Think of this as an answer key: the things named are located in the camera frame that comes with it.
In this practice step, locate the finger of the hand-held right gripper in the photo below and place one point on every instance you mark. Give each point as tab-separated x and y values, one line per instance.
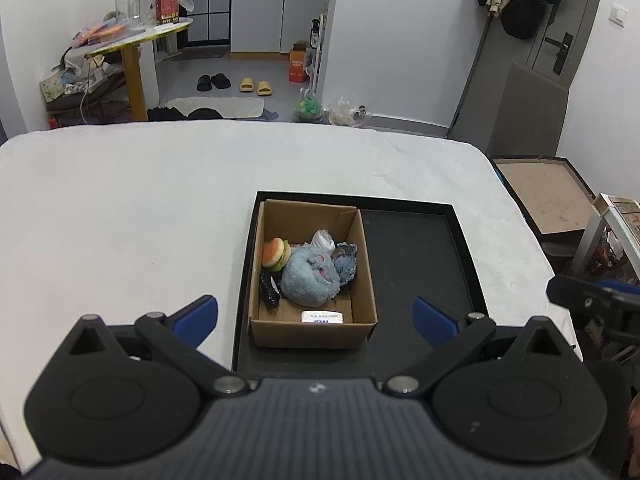
575	292

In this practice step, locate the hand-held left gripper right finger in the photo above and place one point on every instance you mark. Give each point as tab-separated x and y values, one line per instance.
430	320

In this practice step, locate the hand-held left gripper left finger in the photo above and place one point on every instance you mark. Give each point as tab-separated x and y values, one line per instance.
197	317

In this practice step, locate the black shallow tray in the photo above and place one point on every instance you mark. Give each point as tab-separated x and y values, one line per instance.
415	260

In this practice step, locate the black and white plush toy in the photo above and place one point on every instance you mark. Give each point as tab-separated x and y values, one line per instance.
269	290

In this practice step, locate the burger plush toy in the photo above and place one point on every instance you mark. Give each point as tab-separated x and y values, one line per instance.
274	252

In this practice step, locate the small blue-grey toy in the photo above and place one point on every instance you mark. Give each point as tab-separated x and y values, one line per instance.
346	265

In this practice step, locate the white tissue packet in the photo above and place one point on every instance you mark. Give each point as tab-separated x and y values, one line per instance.
322	317

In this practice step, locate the brown cardboard box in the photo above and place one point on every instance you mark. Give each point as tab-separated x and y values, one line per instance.
310	335

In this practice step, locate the grey plush toy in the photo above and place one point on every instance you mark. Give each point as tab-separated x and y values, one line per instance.
305	277

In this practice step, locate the white soft bundle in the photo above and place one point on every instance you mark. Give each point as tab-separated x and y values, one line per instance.
322	239

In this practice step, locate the person's right forearm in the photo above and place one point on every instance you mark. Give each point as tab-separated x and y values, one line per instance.
635	440

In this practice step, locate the white side table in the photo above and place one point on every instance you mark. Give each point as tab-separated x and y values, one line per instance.
592	230

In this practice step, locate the open box lid on floor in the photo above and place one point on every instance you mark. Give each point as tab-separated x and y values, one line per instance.
545	195

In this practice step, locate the grey upholstered board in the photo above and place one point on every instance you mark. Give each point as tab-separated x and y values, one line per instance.
535	110

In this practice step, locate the black garment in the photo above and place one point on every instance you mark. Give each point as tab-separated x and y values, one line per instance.
185	114

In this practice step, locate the white floor mat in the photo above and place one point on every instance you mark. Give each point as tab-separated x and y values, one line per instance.
230	106

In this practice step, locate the clear plastic bag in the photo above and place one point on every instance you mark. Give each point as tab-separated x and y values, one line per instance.
345	110

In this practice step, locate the black slipper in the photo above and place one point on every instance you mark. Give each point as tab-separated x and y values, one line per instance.
221	80
204	83

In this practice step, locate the green plastic bag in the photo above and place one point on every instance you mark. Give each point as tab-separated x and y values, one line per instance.
307	107

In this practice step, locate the yellow slipper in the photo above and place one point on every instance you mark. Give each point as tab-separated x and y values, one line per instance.
264	88
247	84

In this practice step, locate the yellow round table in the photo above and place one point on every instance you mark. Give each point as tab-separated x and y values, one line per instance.
131	75

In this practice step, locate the pile of clutter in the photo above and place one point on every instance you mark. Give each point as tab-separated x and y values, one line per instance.
75	85

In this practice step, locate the grey kitchen mat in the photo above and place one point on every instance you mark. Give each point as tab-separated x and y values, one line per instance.
200	54

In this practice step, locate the orange cardboard box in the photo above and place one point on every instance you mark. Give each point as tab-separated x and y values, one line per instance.
297	67

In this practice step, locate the grey door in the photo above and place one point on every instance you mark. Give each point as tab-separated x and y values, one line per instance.
570	5

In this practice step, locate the colourful packets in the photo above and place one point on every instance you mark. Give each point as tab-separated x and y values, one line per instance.
102	31

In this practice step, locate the white kitchen cabinet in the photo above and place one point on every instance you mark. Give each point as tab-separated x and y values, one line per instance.
255	20

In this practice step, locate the black pump bottle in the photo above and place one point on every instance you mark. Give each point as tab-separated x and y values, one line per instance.
315	35

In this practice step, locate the red carton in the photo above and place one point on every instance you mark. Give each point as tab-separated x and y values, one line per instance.
166	6

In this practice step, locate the clear glass jar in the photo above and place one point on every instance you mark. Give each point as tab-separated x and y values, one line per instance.
127	6

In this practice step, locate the white light switch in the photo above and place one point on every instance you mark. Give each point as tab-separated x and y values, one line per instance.
620	14

